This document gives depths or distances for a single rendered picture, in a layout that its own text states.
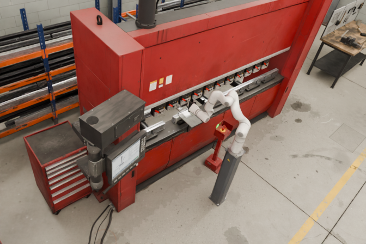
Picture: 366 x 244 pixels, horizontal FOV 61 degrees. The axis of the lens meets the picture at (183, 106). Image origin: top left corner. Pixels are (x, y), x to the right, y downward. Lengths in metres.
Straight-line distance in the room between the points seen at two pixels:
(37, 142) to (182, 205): 1.96
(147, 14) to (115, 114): 0.95
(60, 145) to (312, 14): 3.79
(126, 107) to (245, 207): 2.54
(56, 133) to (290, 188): 3.30
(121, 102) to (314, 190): 3.44
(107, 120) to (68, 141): 1.26
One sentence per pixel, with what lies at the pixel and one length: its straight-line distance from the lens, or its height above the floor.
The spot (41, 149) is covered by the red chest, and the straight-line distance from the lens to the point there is 3.61.
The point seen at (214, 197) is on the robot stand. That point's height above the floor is 0.10.
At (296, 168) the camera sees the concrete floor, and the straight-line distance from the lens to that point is 5.28.
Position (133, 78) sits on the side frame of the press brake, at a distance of 2.72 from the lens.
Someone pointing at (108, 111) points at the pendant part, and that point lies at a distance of 2.50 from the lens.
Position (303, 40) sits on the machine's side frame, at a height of 1.59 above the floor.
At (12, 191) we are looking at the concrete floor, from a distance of 4.59.
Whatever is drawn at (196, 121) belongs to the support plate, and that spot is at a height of 1.00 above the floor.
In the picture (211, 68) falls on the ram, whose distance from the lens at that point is 3.82.
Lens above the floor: 3.63
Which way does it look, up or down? 40 degrees down
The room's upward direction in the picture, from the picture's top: 10 degrees clockwise
